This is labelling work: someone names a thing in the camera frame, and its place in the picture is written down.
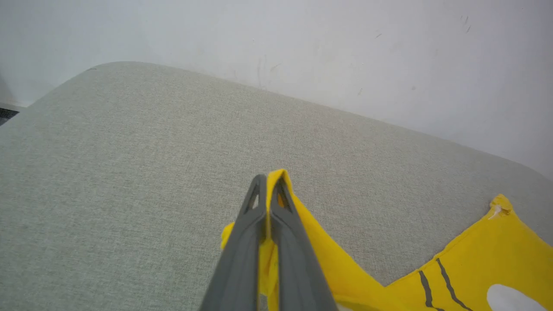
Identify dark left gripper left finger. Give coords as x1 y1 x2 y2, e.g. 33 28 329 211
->
199 174 269 311

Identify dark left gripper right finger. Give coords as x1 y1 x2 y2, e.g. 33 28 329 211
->
270 177 339 311

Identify yellow and white garment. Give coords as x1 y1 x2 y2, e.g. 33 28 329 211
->
221 169 553 311

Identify grey fabric sofa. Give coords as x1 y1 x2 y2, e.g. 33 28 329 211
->
0 61 553 311

